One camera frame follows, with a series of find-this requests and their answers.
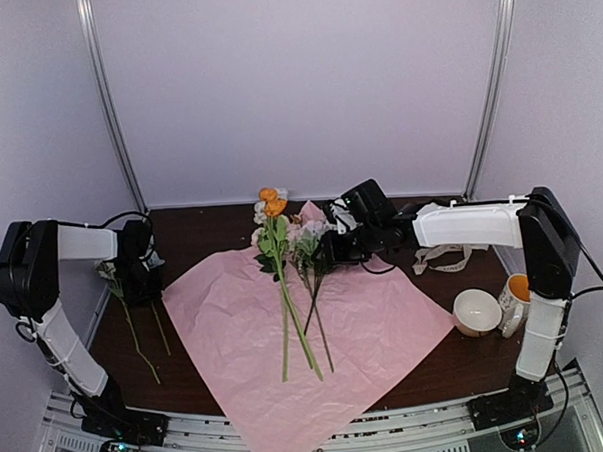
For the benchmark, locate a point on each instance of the aluminium front rail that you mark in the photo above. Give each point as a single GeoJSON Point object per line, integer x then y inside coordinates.
{"type": "Point", "coordinates": [572, 425]}

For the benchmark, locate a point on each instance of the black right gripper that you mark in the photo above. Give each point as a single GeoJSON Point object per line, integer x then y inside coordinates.
{"type": "Point", "coordinates": [334, 252]}

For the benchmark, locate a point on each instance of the floral mug orange inside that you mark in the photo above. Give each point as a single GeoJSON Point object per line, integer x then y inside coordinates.
{"type": "Point", "coordinates": [514, 301]}

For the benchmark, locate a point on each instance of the right aluminium corner post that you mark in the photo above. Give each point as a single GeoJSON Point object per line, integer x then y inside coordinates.
{"type": "Point", "coordinates": [500, 50]}

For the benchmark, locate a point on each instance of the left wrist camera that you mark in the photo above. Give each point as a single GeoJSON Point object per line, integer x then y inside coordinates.
{"type": "Point", "coordinates": [151, 259]}

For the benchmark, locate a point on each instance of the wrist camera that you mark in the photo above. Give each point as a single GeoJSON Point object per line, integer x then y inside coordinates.
{"type": "Point", "coordinates": [338, 214]}
{"type": "Point", "coordinates": [151, 259]}

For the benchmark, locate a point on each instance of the left aluminium corner post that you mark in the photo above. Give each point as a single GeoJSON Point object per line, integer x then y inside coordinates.
{"type": "Point", "coordinates": [109, 112]}

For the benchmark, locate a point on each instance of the white round bowl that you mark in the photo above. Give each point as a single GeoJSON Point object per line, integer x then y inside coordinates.
{"type": "Point", "coordinates": [476, 312]}

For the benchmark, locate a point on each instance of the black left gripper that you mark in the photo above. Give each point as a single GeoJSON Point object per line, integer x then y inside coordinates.
{"type": "Point", "coordinates": [153, 293]}

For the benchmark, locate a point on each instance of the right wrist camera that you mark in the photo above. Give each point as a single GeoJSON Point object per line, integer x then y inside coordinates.
{"type": "Point", "coordinates": [338, 214]}

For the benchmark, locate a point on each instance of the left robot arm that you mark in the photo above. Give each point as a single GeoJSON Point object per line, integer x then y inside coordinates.
{"type": "Point", "coordinates": [30, 255]}

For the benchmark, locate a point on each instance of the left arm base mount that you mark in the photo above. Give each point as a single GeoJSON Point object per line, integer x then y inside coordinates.
{"type": "Point", "coordinates": [131, 434]}

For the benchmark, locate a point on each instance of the aluminium corner post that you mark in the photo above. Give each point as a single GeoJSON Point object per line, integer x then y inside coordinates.
{"type": "Point", "coordinates": [500, 50]}
{"type": "Point", "coordinates": [109, 112]}

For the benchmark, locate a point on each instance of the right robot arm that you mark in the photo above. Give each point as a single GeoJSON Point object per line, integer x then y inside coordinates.
{"type": "Point", "coordinates": [366, 222]}

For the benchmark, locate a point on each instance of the pink wrapping paper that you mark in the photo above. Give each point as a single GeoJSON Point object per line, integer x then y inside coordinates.
{"type": "Point", "coordinates": [286, 381]}

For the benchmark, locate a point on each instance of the beige printed ribbon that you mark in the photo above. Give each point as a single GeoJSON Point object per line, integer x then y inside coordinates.
{"type": "Point", "coordinates": [445, 258]}

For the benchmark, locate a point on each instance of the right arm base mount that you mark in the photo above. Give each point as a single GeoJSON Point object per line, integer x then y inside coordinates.
{"type": "Point", "coordinates": [515, 416]}

